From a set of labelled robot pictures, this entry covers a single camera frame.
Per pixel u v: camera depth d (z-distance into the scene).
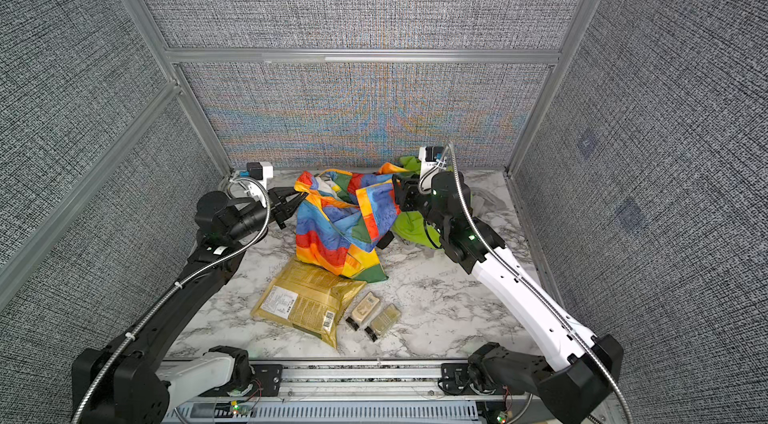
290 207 0.67
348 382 0.75
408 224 0.94
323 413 0.70
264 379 0.73
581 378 0.37
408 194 0.60
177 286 0.49
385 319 0.80
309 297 0.80
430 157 0.58
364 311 0.81
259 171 0.60
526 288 0.44
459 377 0.73
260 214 0.63
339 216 0.72
